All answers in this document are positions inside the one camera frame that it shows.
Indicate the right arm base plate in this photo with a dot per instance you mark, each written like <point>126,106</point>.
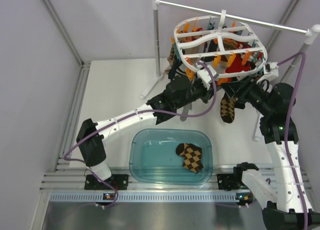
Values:
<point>228,182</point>

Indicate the brown patterned hanging sock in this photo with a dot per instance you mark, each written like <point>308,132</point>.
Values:
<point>172,58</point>

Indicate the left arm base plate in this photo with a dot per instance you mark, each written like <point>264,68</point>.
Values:
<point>117,181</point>

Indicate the red sock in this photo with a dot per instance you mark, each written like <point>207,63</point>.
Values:
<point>237,66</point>

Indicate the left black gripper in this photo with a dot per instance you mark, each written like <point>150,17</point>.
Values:
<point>207,94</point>

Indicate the white drying rack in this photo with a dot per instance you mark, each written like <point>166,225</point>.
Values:
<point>310,34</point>

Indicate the brown argyle sock front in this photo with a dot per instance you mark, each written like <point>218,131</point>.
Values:
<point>227,107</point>

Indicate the teal plastic basin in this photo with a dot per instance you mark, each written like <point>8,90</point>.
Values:
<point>153,157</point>

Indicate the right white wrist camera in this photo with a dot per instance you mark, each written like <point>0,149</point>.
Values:
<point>270,71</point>

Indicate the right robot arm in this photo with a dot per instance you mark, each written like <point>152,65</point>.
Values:
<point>287,207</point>

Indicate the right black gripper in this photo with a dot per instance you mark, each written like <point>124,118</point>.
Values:
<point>246,86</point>

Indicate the perforated cable duct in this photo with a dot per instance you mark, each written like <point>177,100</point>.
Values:
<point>150,197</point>

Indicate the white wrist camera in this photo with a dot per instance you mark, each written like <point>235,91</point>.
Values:
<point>270,71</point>
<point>206,75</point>

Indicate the brown argyle sock back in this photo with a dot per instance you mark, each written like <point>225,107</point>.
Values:
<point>192,156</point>

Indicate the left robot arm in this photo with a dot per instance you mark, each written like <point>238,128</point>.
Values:
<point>173,101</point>

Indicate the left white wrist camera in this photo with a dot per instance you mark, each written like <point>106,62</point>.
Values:
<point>206,75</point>

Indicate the brown argyle sock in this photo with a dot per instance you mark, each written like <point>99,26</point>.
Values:
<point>227,107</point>
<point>192,156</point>

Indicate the white oval clip hanger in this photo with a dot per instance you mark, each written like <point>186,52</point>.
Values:
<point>216,42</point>

